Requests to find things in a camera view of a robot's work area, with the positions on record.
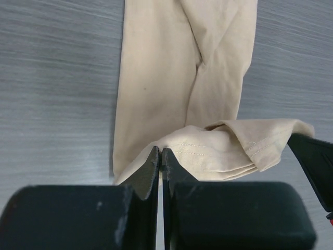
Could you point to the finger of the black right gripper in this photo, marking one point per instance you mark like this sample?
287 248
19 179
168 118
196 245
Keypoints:
315 158

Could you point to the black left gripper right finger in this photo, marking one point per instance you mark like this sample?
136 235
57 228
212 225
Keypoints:
231 215

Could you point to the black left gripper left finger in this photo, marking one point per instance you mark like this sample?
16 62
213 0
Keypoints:
85 216

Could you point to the beige t shirt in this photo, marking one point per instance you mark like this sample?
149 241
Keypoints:
181 74

